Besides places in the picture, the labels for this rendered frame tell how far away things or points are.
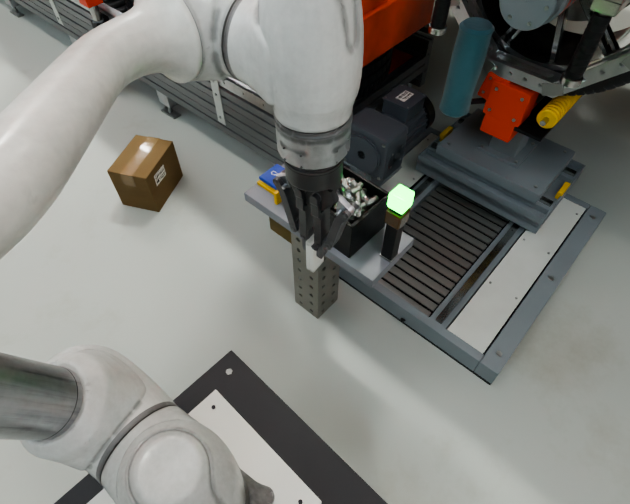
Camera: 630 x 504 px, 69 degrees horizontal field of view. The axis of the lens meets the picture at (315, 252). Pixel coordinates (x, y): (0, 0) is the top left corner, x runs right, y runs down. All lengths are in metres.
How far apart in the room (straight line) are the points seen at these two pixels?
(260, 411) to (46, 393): 0.51
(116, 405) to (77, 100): 0.48
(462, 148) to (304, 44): 1.38
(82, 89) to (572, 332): 1.54
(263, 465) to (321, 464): 0.14
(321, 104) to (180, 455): 0.48
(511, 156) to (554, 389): 0.79
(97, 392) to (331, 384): 0.81
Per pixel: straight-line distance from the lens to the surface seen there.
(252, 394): 1.09
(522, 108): 1.50
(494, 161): 1.78
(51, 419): 0.72
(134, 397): 0.79
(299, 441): 1.05
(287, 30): 0.45
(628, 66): 1.39
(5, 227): 0.33
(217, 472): 0.71
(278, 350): 1.46
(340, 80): 0.48
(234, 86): 1.77
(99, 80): 0.45
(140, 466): 0.70
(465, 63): 1.38
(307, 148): 0.52
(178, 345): 1.53
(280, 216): 1.17
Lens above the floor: 1.32
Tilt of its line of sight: 52 degrees down
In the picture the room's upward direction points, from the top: straight up
